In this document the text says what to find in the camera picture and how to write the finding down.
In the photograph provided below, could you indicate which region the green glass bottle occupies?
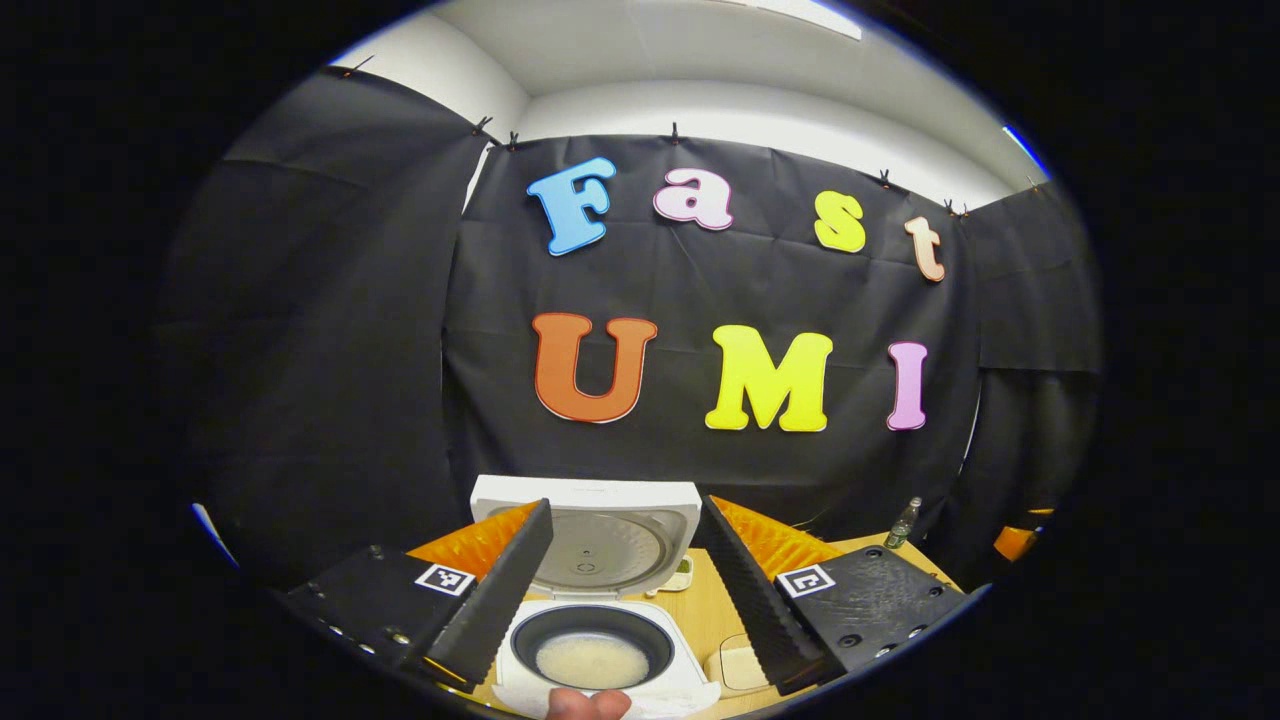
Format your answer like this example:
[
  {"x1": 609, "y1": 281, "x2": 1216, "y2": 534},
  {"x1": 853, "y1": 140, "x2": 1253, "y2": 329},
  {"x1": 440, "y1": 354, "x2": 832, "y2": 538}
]
[{"x1": 886, "y1": 497, "x2": 923, "y2": 550}]

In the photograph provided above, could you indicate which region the white rice cooker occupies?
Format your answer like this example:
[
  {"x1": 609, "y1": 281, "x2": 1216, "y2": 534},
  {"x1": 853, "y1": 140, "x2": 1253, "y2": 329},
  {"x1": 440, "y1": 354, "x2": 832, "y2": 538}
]
[{"x1": 470, "y1": 475, "x2": 721, "y2": 719}]

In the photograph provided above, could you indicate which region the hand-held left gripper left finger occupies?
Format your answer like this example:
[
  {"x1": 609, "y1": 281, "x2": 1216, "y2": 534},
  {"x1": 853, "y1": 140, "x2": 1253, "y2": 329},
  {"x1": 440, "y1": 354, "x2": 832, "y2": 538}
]
[{"x1": 285, "y1": 498, "x2": 554, "y2": 691}]

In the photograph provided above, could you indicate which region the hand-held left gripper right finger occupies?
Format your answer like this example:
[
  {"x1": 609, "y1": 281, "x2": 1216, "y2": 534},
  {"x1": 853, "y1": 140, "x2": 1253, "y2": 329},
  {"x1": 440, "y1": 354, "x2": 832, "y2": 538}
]
[{"x1": 697, "y1": 493, "x2": 971, "y2": 696}]

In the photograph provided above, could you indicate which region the black backdrop cloth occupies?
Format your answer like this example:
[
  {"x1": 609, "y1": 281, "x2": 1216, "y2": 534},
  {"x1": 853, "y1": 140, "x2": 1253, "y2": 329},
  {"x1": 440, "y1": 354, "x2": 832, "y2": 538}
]
[{"x1": 155, "y1": 68, "x2": 1101, "y2": 591}]

